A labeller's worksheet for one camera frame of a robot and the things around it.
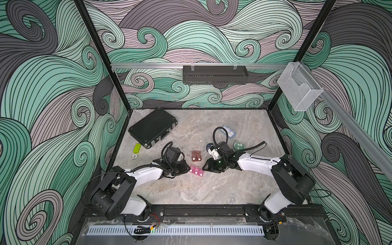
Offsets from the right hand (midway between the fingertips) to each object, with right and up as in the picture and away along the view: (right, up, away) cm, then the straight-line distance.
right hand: (203, 170), depth 85 cm
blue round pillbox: (+4, +12, +12) cm, 18 cm away
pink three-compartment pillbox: (-4, -1, +3) cm, 5 cm away
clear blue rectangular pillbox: (+21, +20, +20) cm, 35 cm away
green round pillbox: (+24, +12, +13) cm, 30 cm away
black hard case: (-35, +24, +22) cm, 47 cm away
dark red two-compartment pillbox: (-4, +7, +8) cm, 11 cm away
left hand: (-7, +1, +1) cm, 8 cm away
